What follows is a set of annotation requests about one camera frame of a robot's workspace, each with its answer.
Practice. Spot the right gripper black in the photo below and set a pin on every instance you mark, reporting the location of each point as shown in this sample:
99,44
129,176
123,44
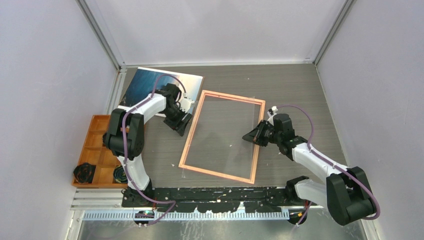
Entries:
256,135

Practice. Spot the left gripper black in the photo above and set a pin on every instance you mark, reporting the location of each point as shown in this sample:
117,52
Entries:
175,124

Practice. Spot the clear acrylic sheet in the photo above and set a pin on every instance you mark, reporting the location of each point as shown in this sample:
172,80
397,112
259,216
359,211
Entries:
225,136

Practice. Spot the pink wooden picture frame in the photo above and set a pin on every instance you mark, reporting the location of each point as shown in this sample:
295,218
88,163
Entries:
190,139

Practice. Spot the landscape photo print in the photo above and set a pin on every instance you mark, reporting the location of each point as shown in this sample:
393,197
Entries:
145,78

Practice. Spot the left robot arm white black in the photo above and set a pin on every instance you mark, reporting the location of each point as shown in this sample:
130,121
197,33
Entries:
125,136

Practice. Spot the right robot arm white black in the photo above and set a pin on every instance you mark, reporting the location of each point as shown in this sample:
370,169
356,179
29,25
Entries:
345,191

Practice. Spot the orange compartment tray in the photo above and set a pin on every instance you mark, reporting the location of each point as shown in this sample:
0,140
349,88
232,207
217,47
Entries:
95,153

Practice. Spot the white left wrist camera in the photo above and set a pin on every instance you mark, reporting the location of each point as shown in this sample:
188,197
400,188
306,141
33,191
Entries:
185,104

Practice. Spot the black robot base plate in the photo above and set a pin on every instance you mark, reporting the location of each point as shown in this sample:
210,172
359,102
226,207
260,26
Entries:
225,208

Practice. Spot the aluminium rail front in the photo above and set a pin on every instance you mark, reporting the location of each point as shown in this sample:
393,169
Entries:
130,198

